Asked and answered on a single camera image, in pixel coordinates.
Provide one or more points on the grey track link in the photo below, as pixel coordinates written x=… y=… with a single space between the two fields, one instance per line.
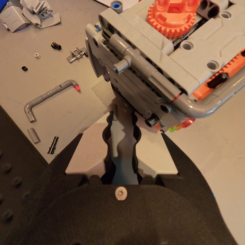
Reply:
x=75 y=55

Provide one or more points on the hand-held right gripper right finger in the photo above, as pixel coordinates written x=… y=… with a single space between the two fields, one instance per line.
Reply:
x=157 y=155

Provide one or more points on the black perforated pad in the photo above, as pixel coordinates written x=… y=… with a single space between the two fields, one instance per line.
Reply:
x=11 y=162

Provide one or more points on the short grey brick tube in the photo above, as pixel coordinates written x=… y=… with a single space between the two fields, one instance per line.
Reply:
x=33 y=135

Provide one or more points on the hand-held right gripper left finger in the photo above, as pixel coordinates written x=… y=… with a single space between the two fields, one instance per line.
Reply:
x=88 y=153

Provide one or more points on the grey bent brick tube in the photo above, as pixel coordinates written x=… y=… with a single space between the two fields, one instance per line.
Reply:
x=47 y=94

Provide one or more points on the small round black brick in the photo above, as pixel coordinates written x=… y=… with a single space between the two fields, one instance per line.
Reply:
x=24 y=68

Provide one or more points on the grey brick wing assembly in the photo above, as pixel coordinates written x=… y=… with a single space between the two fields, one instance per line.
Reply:
x=49 y=21

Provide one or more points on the black brick pin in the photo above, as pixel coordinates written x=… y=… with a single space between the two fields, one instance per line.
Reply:
x=53 y=145

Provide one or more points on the dark grey brick axle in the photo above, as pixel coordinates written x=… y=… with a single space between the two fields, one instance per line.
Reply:
x=115 y=113

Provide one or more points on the grey brick model orange gear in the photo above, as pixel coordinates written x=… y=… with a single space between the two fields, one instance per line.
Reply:
x=130 y=23

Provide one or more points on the grey curved brick panel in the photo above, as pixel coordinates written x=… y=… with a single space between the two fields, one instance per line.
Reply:
x=13 y=18

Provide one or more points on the black brick connector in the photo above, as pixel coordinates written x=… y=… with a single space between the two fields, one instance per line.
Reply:
x=55 y=46

